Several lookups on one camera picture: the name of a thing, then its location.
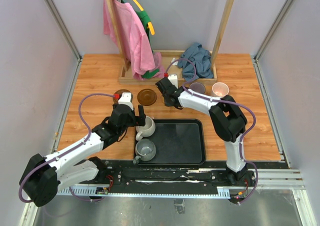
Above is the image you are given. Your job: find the white mug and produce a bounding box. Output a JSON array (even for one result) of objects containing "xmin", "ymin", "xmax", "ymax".
[{"xmin": 135, "ymin": 116, "xmax": 156, "ymax": 141}]

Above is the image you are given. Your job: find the plain brown wooden coaster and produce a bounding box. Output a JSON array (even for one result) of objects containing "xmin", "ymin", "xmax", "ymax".
[{"xmin": 137, "ymin": 88, "xmax": 157, "ymax": 106}]

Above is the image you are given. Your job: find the purple mug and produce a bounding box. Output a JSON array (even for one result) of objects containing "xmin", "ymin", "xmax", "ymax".
[{"xmin": 188, "ymin": 82, "xmax": 206, "ymax": 94}]

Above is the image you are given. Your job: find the grey mug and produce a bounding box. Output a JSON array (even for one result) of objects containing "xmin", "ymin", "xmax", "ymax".
[{"xmin": 133, "ymin": 138, "xmax": 157, "ymax": 165}]

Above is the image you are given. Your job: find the pink mug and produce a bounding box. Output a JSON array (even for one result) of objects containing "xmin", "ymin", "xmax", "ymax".
[{"xmin": 210, "ymin": 82, "xmax": 230, "ymax": 98}]

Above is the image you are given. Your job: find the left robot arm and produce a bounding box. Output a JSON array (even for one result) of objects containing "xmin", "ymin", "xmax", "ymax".
[{"xmin": 18, "ymin": 103, "xmax": 146, "ymax": 207}]

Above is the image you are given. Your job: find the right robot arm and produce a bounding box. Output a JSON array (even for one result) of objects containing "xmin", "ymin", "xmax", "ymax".
[{"xmin": 155, "ymin": 77, "xmax": 248, "ymax": 186}]

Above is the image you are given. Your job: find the far left wooden coaster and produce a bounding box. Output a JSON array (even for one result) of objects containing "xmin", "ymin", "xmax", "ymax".
[{"xmin": 113, "ymin": 89, "xmax": 131, "ymax": 104}]

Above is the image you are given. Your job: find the white clip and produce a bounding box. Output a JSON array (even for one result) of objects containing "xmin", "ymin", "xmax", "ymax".
[{"xmin": 171, "ymin": 57, "xmax": 178, "ymax": 66}]

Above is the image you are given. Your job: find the wooden clothes rack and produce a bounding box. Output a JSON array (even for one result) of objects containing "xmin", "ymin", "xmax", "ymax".
[{"xmin": 101, "ymin": 0, "xmax": 239, "ymax": 87}]

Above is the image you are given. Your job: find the pink shirt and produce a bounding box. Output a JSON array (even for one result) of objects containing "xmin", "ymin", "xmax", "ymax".
[{"xmin": 113, "ymin": 0, "xmax": 165, "ymax": 80}]

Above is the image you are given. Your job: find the black serving tray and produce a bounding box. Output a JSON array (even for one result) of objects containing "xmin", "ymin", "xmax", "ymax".
[{"xmin": 137, "ymin": 118, "xmax": 206, "ymax": 166}]

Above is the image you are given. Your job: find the blue crumpled shirt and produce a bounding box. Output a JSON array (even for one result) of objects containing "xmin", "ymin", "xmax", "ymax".
[{"xmin": 177, "ymin": 42, "xmax": 214, "ymax": 82}]

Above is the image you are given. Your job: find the green garment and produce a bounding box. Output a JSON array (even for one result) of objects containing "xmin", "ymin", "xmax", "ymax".
[{"xmin": 110, "ymin": 0, "xmax": 161, "ymax": 81}]

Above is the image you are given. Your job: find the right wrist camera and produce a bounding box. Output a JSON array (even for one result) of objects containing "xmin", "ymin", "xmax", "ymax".
[{"xmin": 164, "ymin": 72, "xmax": 179, "ymax": 88}]

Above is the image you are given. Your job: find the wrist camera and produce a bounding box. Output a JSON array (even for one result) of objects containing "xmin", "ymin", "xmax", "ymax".
[
  {"xmin": 114, "ymin": 92, "xmax": 134, "ymax": 110},
  {"xmin": 164, "ymin": 72, "xmax": 179, "ymax": 88}
]

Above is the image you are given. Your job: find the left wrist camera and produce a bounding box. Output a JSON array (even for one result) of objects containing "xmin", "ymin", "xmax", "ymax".
[{"xmin": 114, "ymin": 92, "xmax": 134, "ymax": 110}]

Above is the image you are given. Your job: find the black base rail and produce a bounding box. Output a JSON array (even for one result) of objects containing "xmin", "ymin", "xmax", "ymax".
[{"xmin": 49, "ymin": 158, "xmax": 266, "ymax": 197}]

